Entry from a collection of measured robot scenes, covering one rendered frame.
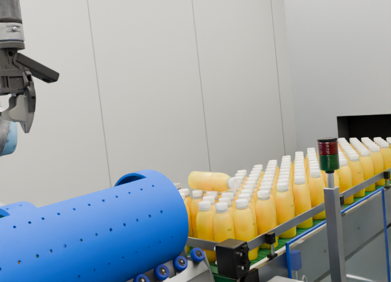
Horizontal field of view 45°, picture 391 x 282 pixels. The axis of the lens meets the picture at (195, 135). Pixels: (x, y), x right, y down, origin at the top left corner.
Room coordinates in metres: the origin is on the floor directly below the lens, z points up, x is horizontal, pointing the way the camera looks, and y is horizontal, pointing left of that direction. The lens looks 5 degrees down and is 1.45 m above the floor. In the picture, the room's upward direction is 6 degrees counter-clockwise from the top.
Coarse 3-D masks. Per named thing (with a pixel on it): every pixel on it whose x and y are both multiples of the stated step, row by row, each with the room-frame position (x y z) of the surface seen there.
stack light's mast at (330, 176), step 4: (320, 140) 1.46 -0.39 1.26; (324, 140) 1.45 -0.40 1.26; (328, 140) 1.44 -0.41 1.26; (332, 140) 1.44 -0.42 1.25; (328, 172) 1.46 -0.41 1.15; (332, 172) 1.46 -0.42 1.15; (328, 176) 1.47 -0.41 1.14; (332, 176) 1.47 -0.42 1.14; (328, 180) 1.47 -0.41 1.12; (332, 180) 1.46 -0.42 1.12; (328, 184) 1.47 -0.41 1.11; (332, 184) 1.46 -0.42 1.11
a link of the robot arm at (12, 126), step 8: (0, 104) 1.48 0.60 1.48; (0, 112) 1.45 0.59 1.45; (0, 120) 1.44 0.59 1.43; (0, 128) 1.43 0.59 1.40; (8, 128) 1.44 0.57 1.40; (16, 128) 1.46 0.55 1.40; (0, 136) 1.42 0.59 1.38; (8, 136) 1.43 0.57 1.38; (16, 136) 1.45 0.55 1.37; (0, 144) 1.42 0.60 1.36; (8, 144) 1.44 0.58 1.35; (16, 144) 1.47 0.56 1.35; (0, 152) 1.44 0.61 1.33; (8, 152) 1.46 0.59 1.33
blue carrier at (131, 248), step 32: (96, 192) 1.18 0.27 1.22; (128, 192) 1.23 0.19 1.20; (160, 192) 1.28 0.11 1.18; (0, 224) 0.98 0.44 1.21; (32, 224) 1.01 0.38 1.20; (64, 224) 1.05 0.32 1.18; (96, 224) 1.10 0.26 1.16; (128, 224) 1.15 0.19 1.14; (160, 224) 1.22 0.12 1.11; (0, 256) 0.92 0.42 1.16; (32, 256) 0.96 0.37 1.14; (64, 256) 1.01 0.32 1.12; (96, 256) 1.07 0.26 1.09; (128, 256) 1.14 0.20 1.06; (160, 256) 1.24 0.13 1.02
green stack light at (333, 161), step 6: (318, 156) 1.47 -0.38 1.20; (324, 156) 1.45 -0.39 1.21; (330, 156) 1.44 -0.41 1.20; (336, 156) 1.45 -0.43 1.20; (324, 162) 1.45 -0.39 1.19; (330, 162) 1.44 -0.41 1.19; (336, 162) 1.45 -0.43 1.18; (324, 168) 1.45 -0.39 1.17; (330, 168) 1.44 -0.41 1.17; (336, 168) 1.45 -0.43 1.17
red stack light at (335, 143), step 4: (336, 140) 1.47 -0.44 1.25; (320, 144) 1.46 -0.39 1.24; (324, 144) 1.45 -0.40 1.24; (328, 144) 1.44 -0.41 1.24; (332, 144) 1.44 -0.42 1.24; (336, 144) 1.45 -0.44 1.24; (320, 148) 1.46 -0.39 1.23; (324, 148) 1.45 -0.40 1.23; (328, 148) 1.44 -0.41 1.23; (332, 148) 1.44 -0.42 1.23; (336, 148) 1.45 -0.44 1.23; (320, 152) 1.46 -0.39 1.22; (324, 152) 1.45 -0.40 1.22; (328, 152) 1.44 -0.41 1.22; (332, 152) 1.44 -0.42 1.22; (336, 152) 1.45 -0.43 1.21
